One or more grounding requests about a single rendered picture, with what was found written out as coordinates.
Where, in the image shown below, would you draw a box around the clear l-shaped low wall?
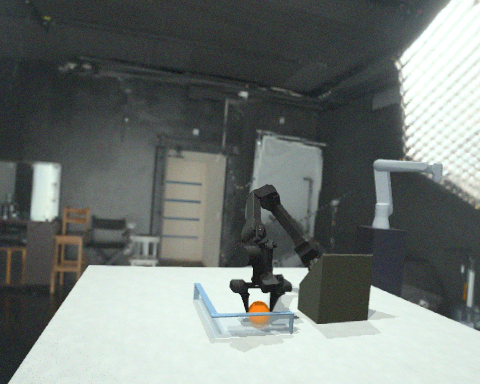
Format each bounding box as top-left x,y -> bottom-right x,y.
194,285 -> 293,338

